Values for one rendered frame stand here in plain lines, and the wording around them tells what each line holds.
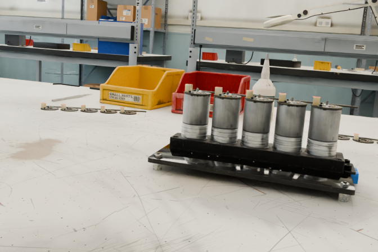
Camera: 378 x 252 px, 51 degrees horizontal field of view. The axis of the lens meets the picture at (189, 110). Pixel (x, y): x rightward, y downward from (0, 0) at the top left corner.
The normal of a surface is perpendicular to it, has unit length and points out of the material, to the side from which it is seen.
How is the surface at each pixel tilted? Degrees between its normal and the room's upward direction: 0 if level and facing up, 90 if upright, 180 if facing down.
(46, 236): 0
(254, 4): 90
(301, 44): 90
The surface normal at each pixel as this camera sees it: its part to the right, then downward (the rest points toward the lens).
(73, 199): 0.07, -0.98
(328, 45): -0.29, 0.14
